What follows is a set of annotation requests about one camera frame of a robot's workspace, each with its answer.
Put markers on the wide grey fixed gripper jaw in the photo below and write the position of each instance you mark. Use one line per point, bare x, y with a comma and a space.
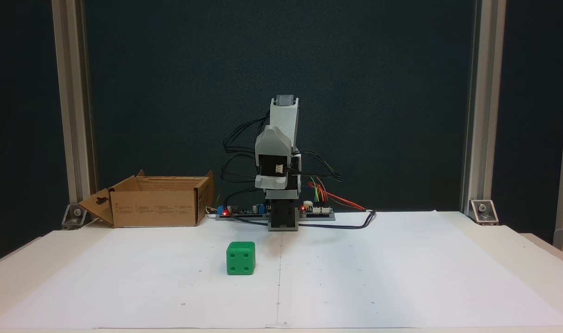
273, 143

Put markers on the green dice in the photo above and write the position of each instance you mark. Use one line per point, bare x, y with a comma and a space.
240, 261

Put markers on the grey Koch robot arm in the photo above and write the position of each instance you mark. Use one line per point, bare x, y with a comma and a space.
285, 115

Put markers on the blue power circuit board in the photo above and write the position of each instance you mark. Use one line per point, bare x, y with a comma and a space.
244, 212

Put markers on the motor controller circuit board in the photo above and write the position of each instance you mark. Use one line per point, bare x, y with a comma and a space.
317, 212

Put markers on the open cardboard box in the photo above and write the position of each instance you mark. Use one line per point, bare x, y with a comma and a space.
152, 210

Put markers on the metal corner bracket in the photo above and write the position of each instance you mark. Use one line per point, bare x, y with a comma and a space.
484, 210
78, 215

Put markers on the aluminium frame post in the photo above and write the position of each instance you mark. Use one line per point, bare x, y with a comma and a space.
482, 92
73, 92

